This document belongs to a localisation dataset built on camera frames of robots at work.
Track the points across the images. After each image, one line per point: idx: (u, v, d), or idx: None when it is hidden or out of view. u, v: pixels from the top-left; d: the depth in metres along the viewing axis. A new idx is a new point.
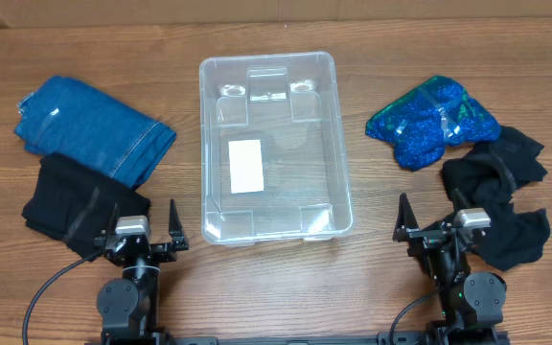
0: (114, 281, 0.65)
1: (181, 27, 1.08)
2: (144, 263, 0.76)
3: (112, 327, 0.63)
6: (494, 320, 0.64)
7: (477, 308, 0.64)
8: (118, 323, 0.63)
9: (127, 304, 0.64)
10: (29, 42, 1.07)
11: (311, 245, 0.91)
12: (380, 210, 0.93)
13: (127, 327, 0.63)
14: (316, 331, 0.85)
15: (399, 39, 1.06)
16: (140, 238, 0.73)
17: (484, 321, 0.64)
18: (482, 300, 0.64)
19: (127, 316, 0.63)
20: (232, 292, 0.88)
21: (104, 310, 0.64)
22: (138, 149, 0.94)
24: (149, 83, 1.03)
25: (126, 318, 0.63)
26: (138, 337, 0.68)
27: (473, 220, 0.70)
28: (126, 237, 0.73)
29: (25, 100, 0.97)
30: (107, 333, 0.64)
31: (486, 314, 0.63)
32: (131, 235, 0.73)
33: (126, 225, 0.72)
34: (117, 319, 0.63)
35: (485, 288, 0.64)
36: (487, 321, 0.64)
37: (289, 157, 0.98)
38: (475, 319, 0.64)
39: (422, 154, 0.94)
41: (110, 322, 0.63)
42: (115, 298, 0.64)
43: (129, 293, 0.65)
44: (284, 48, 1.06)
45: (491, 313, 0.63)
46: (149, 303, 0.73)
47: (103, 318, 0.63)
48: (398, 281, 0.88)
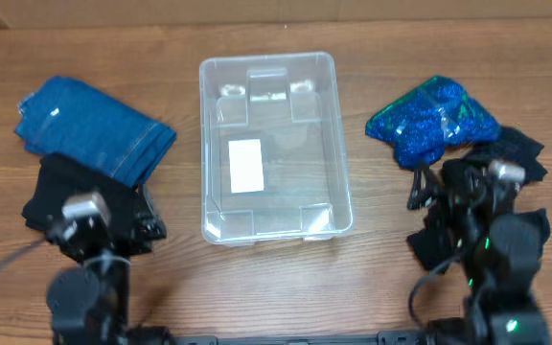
0: (69, 273, 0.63)
1: (181, 27, 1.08)
2: (109, 253, 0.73)
3: (64, 326, 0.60)
6: (532, 263, 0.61)
7: (509, 251, 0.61)
8: (69, 321, 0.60)
9: (81, 297, 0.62)
10: (29, 43, 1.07)
11: (311, 245, 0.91)
12: (380, 209, 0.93)
13: (81, 326, 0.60)
14: (316, 331, 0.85)
15: (399, 40, 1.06)
16: (92, 218, 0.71)
17: (519, 265, 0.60)
18: (514, 243, 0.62)
19: (81, 314, 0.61)
20: (232, 292, 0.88)
21: (57, 305, 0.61)
22: (138, 149, 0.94)
24: (149, 83, 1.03)
25: (80, 316, 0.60)
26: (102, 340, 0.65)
27: (508, 172, 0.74)
28: (76, 220, 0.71)
29: (26, 101, 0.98)
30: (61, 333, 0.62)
31: (520, 258, 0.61)
32: (82, 217, 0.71)
33: (76, 205, 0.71)
34: (69, 318, 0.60)
35: (515, 234, 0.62)
36: (526, 265, 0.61)
37: (289, 157, 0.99)
38: (510, 262, 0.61)
39: (422, 152, 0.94)
41: (61, 321, 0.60)
42: (69, 292, 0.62)
43: (82, 285, 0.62)
44: (284, 49, 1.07)
45: (525, 257, 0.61)
46: (116, 300, 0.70)
47: (56, 314, 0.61)
48: (398, 281, 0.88)
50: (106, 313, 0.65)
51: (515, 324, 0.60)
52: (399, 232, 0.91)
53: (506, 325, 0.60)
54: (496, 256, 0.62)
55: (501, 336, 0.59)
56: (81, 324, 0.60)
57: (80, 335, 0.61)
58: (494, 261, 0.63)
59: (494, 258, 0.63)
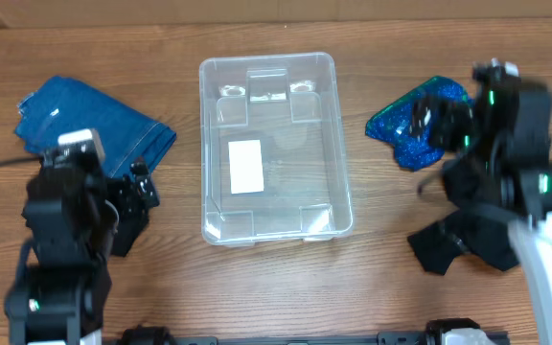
0: (57, 166, 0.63)
1: (181, 27, 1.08)
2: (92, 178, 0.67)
3: (42, 213, 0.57)
6: (541, 95, 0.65)
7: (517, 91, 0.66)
8: (48, 203, 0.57)
9: (65, 182, 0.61)
10: (29, 42, 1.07)
11: (311, 245, 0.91)
12: (379, 209, 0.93)
13: (59, 208, 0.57)
14: (316, 331, 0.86)
15: (399, 40, 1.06)
16: (84, 145, 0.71)
17: (529, 94, 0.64)
18: (520, 86, 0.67)
19: (61, 197, 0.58)
20: (232, 292, 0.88)
21: (37, 190, 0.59)
22: (138, 149, 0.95)
24: (149, 83, 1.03)
25: (60, 199, 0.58)
26: (74, 250, 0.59)
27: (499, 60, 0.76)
28: (68, 147, 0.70)
29: (25, 100, 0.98)
30: (34, 219, 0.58)
31: (528, 92, 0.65)
32: (76, 145, 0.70)
33: (72, 134, 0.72)
34: (47, 199, 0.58)
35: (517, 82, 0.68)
36: (537, 113, 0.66)
37: (289, 157, 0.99)
38: (522, 106, 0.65)
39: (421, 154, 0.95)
41: (39, 204, 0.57)
42: (52, 179, 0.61)
43: (71, 175, 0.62)
44: (283, 48, 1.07)
45: (534, 90, 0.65)
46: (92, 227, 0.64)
47: (31, 198, 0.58)
48: (398, 281, 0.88)
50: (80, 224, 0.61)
51: (546, 185, 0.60)
52: (398, 232, 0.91)
53: (537, 187, 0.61)
54: (510, 116, 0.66)
55: (536, 196, 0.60)
56: (62, 210, 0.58)
57: (60, 227, 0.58)
58: (508, 124, 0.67)
59: (507, 114, 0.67)
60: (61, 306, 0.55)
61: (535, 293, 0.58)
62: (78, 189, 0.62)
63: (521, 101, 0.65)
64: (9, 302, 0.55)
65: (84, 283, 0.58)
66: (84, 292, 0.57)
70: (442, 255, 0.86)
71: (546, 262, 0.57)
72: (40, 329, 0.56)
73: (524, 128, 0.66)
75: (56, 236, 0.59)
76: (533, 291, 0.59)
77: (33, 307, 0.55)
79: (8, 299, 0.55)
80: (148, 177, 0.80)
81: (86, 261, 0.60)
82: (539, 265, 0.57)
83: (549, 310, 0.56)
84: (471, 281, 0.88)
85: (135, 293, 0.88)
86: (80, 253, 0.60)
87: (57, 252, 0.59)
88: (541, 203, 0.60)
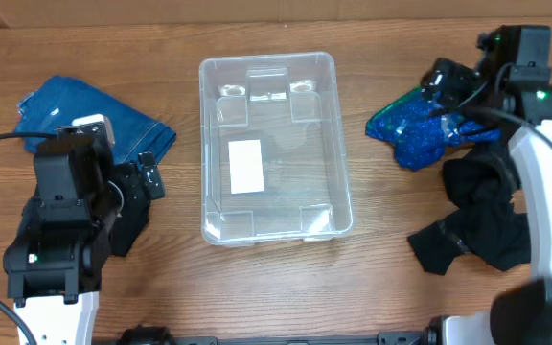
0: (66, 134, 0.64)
1: (181, 27, 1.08)
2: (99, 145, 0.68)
3: (48, 168, 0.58)
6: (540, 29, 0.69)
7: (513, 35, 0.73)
8: (54, 159, 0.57)
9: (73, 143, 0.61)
10: (29, 42, 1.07)
11: (311, 245, 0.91)
12: (380, 210, 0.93)
13: (65, 163, 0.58)
14: (316, 331, 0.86)
15: (400, 40, 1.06)
16: (97, 127, 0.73)
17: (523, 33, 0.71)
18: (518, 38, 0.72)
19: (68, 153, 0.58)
20: (232, 292, 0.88)
21: (47, 148, 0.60)
22: (137, 149, 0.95)
24: (149, 83, 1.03)
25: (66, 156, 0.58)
26: (77, 210, 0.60)
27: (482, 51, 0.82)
28: (80, 127, 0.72)
29: (25, 100, 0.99)
30: (40, 175, 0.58)
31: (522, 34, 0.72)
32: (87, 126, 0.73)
33: (83, 120, 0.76)
34: (54, 154, 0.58)
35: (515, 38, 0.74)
36: (538, 44, 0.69)
37: (289, 157, 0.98)
38: (522, 35, 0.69)
39: (422, 153, 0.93)
41: (45, 159, 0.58)
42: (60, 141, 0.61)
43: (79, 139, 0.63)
44: (284, 48, 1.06)
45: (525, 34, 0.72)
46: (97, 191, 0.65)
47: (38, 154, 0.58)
48: (398, 281, 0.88)
50: (86, 186, 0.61)
51: (542, 93, 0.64)
52: (399, 232, 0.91)
53: (535, 99, 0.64)
54: (510, 52, 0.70)
55: (536, 104, 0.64)
56: (67, 167, 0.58)
57: (63, 185, 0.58)
58: (509, 57, 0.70)
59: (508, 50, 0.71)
60: (61, 262, 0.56)
61: (530, 197, 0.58)
62: (84, 149, 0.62)
63: (520, 34, 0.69)
64: (10, 256, 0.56)
65: (83, 241, 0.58)
66: (83, 249, 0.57)
70: (442, 256, 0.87)
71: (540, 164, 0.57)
72: (39, 284, 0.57)
73: (528, 58, 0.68)
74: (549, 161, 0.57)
75: (57, 193, 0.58)
76: (529, 197, 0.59)
77: (33, 260, 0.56)
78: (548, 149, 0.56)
79: (8, 254, 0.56)
80: (154, 168, 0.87)
81: (87, 220, 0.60)
82: (535, 168, 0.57)
83: (540, 210, 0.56)
84: (471, 281, 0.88)
85: (135, 293, 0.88)
86: (82, 212, 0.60)
87: (59, 211, 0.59)
88: (533, 110, 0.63)
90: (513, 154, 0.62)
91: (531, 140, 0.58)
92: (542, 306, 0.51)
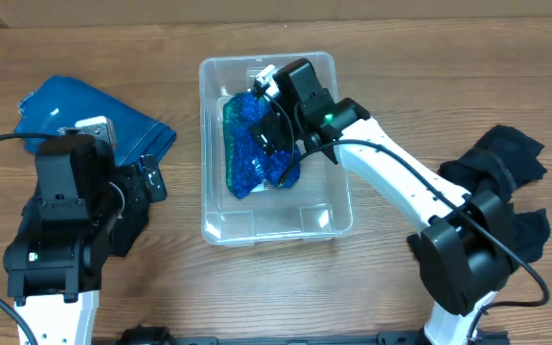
0: (66, 136, 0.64)
1: (180, 27, 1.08)
2: (100, 142, 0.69)
3: (48, 167, 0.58)
6: (299, 68, 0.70)
7: (303, 96, 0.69)
8: (54, 158, 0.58)
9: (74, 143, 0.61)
10: (28, 42, 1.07)
11: (311, 245, 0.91)
12: (379, 209, 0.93)
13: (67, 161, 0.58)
14: (316, 331, 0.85)
15: (399, 39, 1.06)
16: (99, 130, 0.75)
17: (294, 74, 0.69)
18: (309, 89, 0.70)
19: (69, 153, 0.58)
20: (232, 292, 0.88)
21: (48, 147, 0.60)
22: (138, 149, 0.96)
24: (149, 83, 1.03)
25: (65, 155, 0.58)
26: (76, 210, 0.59)
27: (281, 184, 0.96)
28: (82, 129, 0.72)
29: (25, 100, 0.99)
30: (39, 174, 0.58)
31: (296, 76, 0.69)
32: (90, 128, 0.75)
33: (87, 121, 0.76)
34: (55, 154, 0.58)
35: (303, 81, 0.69)
36: (308, 79, 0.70)
37: None
38: (292, 81, 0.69)
39: (275, 173, 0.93)
41: (48, 158, 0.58)
42: (61, 143, 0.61)
43: (80, 139, 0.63)
44: (284, 48, 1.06)
45: (299, 76, 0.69)
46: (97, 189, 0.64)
47: (39, 154, 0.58)
48: (398, 281, 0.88)
50: (86, 184, 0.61)
51: (330, 116, 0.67)
52: (399, 232, 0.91)
53: (327, 126, 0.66)
54: (289, 94, 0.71)
55: (329, 126, 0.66)
56: (68, 165, 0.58)
57: (63, 184, 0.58)
58: (291, 96, 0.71)
59: (287, 93, 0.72)
60: (61, 261, 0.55)
61: (380, 185, 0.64)
62: (86, 149, 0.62)
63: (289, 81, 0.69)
64: (10, 256, 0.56)
65: (83, 240, 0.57)
66: (83, 248, 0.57)
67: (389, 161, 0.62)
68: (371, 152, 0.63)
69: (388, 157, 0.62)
70: None
71: (364, 158, 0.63)
72: (39, 283, 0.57)
73: (300, 90, 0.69)
74: (369, 155, 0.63)
75: (57, 192, 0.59)
76: (383, 190, 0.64)
77: (34, 259, 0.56)
78: (357, 144, 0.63)
79: (9, 253, 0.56)
80: (156, 169, 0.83)
81: (87, 219, 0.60)
82: (363, 164, 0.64)
83: (394, 189, 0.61)
84: None
85: (135, 292, 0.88)
86: (82, 211, 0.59)
87: (60, 211, 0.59)
88: (333, 131, 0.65)
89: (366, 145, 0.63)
90: (354, 169, 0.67)
91: (340, 145, 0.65)
92: (438, 256, 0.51)
